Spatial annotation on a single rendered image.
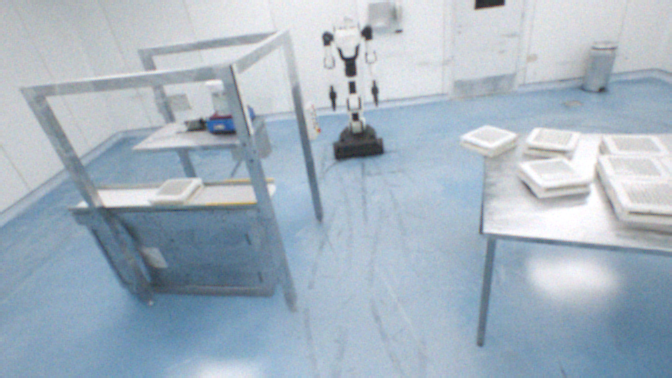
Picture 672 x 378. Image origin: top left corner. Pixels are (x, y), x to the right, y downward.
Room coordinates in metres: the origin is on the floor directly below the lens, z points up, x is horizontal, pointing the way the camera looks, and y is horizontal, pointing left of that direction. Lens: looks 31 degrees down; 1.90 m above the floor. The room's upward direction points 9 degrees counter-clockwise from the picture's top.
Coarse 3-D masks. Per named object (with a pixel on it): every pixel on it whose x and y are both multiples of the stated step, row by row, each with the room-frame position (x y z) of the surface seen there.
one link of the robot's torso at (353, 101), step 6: (348, 84) 4.04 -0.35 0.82; (354, 84) 4.03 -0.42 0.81; (348, 90) 4.00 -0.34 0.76; (354, 90) 4.02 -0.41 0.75; (348, 96) 3.97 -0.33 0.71; (354, 96) 3.96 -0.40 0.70; (348, 102) 3.95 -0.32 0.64; (354, 102) 3.94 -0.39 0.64; (360, 102) 3.94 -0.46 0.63; (348, 108) 3.96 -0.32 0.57; (354, 108) 3.94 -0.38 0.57; (360, 108) 3.94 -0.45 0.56
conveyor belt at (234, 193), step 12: (108, 192) 2.29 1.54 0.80; (120, 192) 2.26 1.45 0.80; (132, 192) 2.23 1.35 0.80; (144, 192) 2.20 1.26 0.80; (204, 192) 2.07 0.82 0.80; (216, 192) 2.04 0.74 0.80; (228, 192) 2.02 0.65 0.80; (240, 192) 1.99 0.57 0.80; (252, 192) 1.97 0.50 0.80; (84, 204) 2.16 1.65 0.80; (108, 204) 2.11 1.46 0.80; (120, 204) 2.08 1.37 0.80; (132, 204) 2.06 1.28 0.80; (144, 204) 2.03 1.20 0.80
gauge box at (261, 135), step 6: (264, 126) 2.05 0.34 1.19; (258, 132) 1.97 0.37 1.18; (264, 132) 2.03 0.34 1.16; (258, 138) 1.97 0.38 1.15; (264, 138) 2.01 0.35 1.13; (258, 144) 1.98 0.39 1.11; (264, 144) 1.99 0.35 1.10; (234, 150) 2.01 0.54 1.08; (240, 150) 2.01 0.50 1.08; (258, 150) 1.98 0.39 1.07; (264, 150) 1.97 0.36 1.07; (270, 150) 2.05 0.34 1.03; (234, 156) 2.02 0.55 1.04; (240, 156) 2.01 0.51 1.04; (264, 156) 1.97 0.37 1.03
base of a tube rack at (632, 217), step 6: (606, 186) 1.40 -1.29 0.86; (606, 192) 1.37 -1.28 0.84; (612, 192) 1.35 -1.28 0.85; (612, 198) 1.30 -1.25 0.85; (618, 204) 1.25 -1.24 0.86; (618, 210) 1.22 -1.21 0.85; (618, 216) 1.19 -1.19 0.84; (624, 216) 1.17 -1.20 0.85; (630, 216) 1.17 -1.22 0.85; (636, 216) 1.16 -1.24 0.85; (642, 216) 1.15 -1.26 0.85; (648, 216) 1.15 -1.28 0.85; (654, 216) 1.14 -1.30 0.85; (660, 216) 1.14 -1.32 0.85; (666, 216) 1.13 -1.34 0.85; (642, 222) 1.14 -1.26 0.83; (648, 222) 1.14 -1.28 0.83; (654, 222) 1.13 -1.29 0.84; (660, 222) 1.12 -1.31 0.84; (666, 222) 1.11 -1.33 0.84
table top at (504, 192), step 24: (504, 168) 1.75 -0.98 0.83; (504, 192) 1.52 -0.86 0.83; (528, 192) 1.48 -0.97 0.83; (600, 192) 1.39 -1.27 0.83; (504, 216) 1.33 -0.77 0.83; (528, 216) 1.30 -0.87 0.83; (552, 216) 1.27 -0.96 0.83; (576, 216) 1.25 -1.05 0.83; (600, 216) 1.22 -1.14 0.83; (528, 240) 1.17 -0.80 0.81; (552, 240) 1.13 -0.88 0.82; (576, 240) 1.10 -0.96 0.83; (600, 240) 1.08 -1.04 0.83; (624, 240) 1.06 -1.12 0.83; (648, 240) 1.04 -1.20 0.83
